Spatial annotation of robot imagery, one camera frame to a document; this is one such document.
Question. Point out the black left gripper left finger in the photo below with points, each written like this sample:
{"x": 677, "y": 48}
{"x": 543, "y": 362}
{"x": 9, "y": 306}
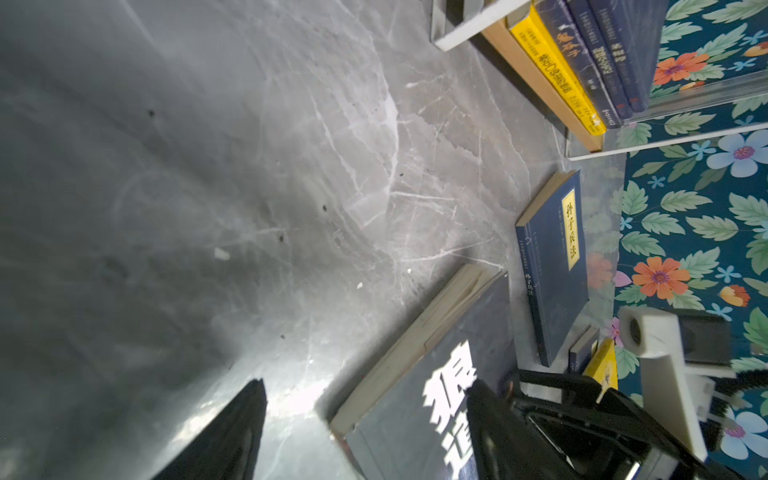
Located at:
{"x": 228, "y": 447}

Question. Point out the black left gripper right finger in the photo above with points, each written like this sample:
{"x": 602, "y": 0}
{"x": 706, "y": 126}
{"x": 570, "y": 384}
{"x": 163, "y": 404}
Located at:
{"x": 504, "y": 445}

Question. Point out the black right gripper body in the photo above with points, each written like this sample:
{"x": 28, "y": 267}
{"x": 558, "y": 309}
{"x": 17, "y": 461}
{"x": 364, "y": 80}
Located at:
{"x": 566, "y": 427}

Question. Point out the black wolf cover book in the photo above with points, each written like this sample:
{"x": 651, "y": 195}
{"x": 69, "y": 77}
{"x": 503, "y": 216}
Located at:
{"x": 407, "y": 418}

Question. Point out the navy book yellow label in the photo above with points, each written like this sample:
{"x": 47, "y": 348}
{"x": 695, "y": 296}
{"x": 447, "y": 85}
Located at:
{"x": 597, "y": 47}
{"x": 632, "y": 29}
{"x": 553, "y": 254}

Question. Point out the yellow cartoon cover book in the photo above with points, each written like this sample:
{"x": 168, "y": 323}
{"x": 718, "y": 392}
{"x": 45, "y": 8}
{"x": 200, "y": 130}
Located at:
{"x": 603, "y": 366}

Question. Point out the navy book under yellow book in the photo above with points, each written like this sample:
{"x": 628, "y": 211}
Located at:
{"x": 582, "y": 351}

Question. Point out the white wooden two-tier shelf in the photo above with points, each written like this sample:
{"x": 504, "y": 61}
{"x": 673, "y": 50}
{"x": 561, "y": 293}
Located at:
{"x": 456, "y": 22}

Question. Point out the yellow book on lower shelf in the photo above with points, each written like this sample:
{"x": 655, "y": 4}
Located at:
{"x": 527, "y": 27}

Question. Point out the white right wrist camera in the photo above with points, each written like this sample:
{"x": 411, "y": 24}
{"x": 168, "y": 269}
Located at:
{"x": 682, "y": 354}

